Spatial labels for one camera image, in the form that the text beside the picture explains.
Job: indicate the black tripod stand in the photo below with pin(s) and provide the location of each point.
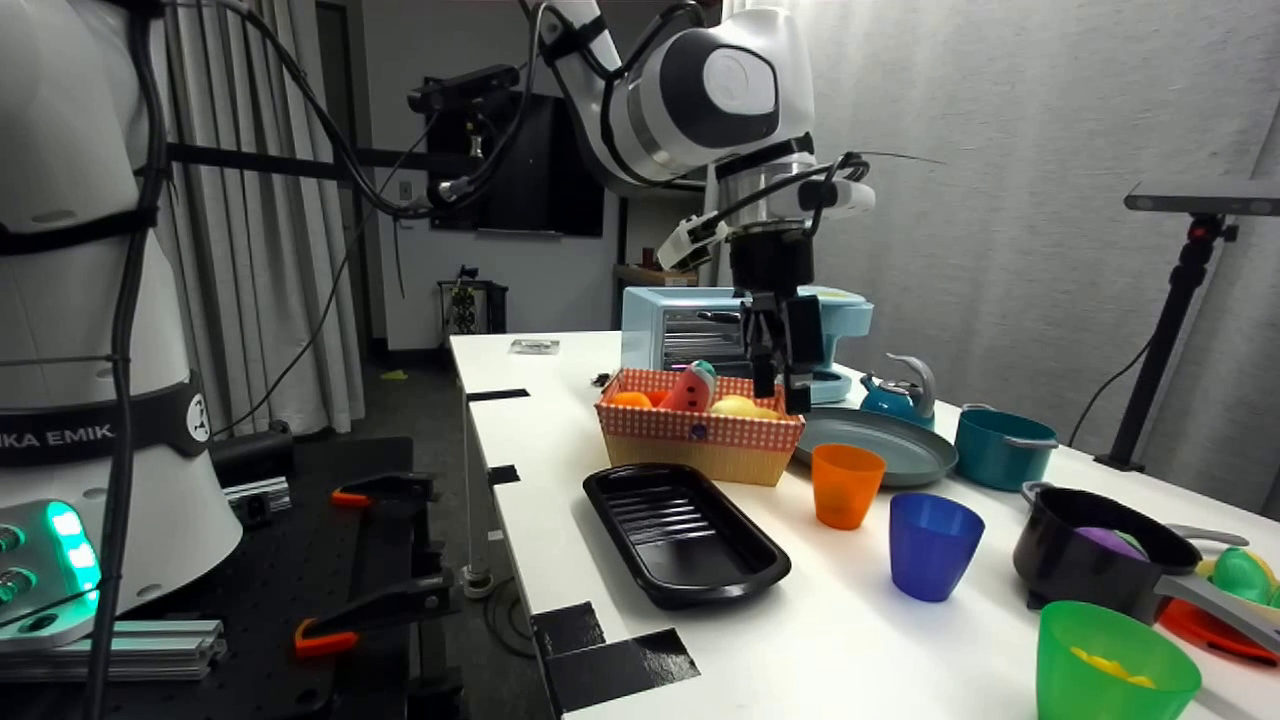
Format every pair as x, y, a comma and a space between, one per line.
1175, 307

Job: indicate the light blue toy oven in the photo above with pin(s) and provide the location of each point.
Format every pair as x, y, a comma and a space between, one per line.
680, 334

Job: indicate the blue plastic cup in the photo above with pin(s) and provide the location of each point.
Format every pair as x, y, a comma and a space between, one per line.
935, 545

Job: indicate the orange plastic cup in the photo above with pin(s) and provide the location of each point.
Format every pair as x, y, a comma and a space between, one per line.
845, 487

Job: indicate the yellow toy piece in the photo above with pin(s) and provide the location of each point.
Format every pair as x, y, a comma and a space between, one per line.
1115, 667

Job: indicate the black toy pot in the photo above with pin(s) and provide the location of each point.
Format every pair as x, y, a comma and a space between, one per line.
1067, 574

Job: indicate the red toy utensil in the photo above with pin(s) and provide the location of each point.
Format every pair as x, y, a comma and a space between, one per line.
1187, 621

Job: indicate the tiny black tape square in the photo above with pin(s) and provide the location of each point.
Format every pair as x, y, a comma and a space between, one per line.
500, 472

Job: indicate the orange checkered basket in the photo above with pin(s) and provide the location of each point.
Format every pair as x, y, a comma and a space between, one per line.
666, 445

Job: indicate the black camera on pole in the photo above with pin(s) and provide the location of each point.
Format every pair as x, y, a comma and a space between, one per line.
462, 89

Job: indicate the black floor device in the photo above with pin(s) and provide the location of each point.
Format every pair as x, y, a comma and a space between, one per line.
472, 307

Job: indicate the green yellow toy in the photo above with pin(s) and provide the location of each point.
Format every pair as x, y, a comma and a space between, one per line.
1241, 574

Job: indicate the black plastic plate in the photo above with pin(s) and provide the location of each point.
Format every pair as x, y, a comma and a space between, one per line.
686, 534

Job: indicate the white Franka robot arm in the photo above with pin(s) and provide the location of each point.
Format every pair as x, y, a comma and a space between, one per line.
65, 200

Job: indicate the grey toy utensil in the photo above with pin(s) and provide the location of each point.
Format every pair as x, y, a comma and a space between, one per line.
1204, 534

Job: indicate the teal toy pot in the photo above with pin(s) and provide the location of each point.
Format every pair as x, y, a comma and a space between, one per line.
1003, 452

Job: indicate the black monitor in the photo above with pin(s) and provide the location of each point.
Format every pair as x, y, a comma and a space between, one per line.
535, 173

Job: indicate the small white label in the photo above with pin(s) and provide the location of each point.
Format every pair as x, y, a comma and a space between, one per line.
535, 344

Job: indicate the dark wall shelf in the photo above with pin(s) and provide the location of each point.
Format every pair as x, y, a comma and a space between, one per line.
640, 260

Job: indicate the black horizontal pole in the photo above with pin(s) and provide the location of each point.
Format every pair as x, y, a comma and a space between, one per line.
266, 157

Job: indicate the grey curtain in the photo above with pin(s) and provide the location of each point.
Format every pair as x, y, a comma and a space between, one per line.
266, 264

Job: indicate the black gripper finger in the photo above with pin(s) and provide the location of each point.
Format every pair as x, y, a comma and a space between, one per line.
760, 367
802, 383

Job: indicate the red toy fruit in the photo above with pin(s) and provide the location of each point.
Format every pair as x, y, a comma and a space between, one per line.
686, 391

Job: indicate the small teal toy pan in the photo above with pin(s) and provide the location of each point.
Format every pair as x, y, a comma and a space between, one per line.
884, 403

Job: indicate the green plastic cup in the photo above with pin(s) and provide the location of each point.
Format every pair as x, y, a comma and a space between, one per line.
1067, 683

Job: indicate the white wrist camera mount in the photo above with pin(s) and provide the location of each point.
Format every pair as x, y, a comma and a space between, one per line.
686, 245

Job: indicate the grey-teal plate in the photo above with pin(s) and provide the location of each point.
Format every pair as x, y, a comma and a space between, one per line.
915, 452

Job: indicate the black camera bar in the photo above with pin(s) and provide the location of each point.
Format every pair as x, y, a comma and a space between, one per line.
1200, 196

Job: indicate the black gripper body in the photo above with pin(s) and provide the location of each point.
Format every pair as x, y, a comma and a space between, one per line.
778, 275

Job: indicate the orange toy fruit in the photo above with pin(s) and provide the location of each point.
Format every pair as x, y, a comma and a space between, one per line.
624, 396

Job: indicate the aluminium extrusion bar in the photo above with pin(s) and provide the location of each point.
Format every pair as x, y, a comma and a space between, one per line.
135, 648

